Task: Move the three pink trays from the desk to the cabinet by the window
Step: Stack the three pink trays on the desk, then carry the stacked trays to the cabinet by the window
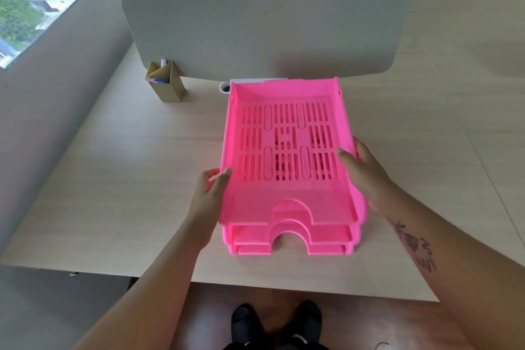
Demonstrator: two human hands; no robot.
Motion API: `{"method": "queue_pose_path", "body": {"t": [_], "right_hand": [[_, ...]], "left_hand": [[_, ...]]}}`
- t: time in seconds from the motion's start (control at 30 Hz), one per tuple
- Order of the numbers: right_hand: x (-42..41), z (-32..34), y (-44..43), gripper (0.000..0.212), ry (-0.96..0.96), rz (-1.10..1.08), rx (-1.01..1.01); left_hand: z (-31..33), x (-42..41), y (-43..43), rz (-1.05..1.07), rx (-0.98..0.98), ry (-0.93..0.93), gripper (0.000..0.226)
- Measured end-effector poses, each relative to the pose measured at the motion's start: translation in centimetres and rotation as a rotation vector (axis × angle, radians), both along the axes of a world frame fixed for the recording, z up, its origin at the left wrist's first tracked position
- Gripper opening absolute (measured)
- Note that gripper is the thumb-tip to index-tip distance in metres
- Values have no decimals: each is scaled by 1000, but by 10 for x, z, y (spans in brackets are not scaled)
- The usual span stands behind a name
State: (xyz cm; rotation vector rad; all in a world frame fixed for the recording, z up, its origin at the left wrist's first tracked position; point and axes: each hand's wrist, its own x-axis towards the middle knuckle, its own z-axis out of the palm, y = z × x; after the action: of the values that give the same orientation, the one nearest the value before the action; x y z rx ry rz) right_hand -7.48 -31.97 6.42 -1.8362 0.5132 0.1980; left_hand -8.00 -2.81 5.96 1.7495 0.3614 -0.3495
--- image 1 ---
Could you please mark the person's right hand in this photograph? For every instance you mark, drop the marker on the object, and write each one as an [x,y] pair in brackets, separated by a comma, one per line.
[369,181]

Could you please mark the person's left hand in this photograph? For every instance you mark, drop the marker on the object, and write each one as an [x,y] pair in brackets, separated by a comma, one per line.
[207,208]

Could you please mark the person's left thumb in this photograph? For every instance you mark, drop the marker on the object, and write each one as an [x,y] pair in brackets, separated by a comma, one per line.
[224,181]

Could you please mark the person's right thumb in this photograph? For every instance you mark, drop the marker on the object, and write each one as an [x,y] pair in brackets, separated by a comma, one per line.
[345,158]

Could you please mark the pink slotted paper tray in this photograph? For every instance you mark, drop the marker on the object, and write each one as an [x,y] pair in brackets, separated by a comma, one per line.
[287,198]

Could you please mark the person's right forearm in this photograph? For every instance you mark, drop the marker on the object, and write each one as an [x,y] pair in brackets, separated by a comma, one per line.
[451,276]

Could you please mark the person's left forearm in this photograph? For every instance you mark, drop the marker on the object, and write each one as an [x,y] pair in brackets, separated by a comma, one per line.
[151,296]

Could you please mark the white plastic holder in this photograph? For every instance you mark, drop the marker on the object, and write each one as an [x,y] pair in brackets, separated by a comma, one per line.
[224,87]

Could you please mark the gold cardboard pen holder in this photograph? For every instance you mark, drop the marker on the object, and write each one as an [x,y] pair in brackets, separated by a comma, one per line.
[168,85]

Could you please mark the blue and white pen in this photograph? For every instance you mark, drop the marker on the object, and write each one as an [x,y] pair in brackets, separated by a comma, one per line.
[155,80]

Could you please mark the grey desk divider panel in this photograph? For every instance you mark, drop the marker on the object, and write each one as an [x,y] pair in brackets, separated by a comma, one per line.
[266,34]

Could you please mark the person's left black shoe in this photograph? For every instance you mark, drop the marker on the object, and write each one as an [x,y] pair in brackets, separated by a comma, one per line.
[247,327]

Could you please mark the person's black shoe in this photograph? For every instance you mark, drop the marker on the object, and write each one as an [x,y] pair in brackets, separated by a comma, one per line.
[305,325]
[247,327]

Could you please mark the person's right black shoe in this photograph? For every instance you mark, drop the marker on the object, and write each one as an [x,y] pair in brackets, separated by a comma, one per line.
[305,325]

